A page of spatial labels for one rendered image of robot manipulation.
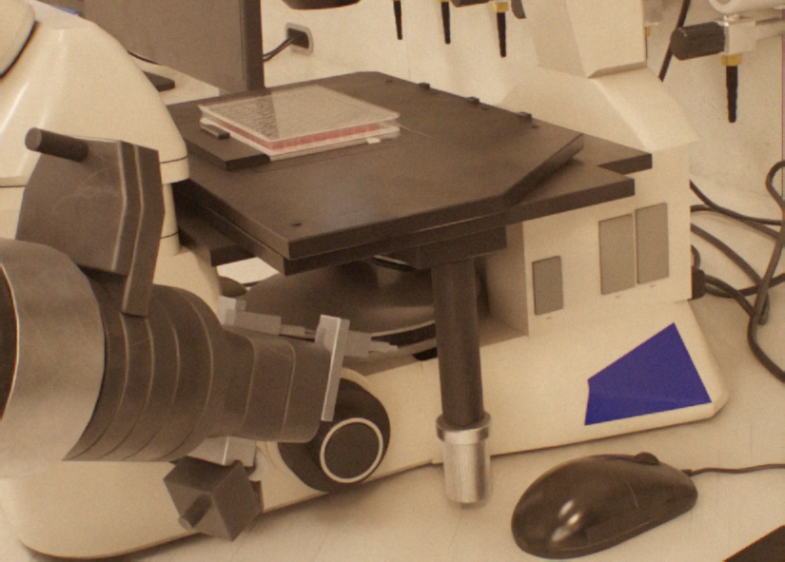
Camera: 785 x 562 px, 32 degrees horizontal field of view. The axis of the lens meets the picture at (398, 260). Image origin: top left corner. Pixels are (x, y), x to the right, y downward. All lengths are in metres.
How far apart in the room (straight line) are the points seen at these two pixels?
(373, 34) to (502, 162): 1.38
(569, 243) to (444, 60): 1.08
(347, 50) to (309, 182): 1.48
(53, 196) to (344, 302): 0.37
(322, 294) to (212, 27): 0.35
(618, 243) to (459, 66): 1.03
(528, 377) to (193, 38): 0.53
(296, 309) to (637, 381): 0.22
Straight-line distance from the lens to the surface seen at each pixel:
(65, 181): 0.56
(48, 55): 0.73
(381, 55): 2.11
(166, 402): 0.55
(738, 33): 1.30
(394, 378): 0.83
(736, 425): 0.92
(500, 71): 1.79
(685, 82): 1.47
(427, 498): 0.84
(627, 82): 0.94
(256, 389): 0.60
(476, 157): 0.77
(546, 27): 0.96
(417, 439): 0.85
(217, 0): 1.18
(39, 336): 0.49
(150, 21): 1.38
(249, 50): 1.13
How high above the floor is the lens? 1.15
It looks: 18 degrees down
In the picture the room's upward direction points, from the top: 5 degrees counter-clockwise
